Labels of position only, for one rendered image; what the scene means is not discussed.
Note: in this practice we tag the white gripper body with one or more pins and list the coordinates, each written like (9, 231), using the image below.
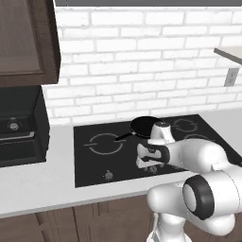
(148, 162)

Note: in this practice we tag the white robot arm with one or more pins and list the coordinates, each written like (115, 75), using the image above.
(201, 164)

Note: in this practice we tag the grey hob knob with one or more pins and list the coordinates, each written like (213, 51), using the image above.
(153, 169)
(108, 175)

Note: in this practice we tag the black frying pan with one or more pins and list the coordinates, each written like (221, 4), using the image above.
(142, 126)

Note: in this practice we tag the black glass hob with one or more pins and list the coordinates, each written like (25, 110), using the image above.
(104, 164)

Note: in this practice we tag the dark brown base cupboard door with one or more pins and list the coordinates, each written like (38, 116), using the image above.
(119, 220)
(34, 228)

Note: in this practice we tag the black toaster oven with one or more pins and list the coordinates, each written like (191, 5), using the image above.
(22, 151)

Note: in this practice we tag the silver oven knob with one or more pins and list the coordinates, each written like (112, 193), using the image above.
(13, 125)

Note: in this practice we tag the grey wall socket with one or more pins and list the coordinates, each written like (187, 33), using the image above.
(231, 77)

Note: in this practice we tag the beige wall shelf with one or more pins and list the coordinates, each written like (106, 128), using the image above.
(231, 53)

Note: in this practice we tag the dark brown wall cupboard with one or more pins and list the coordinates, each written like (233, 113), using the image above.
(25, 38)

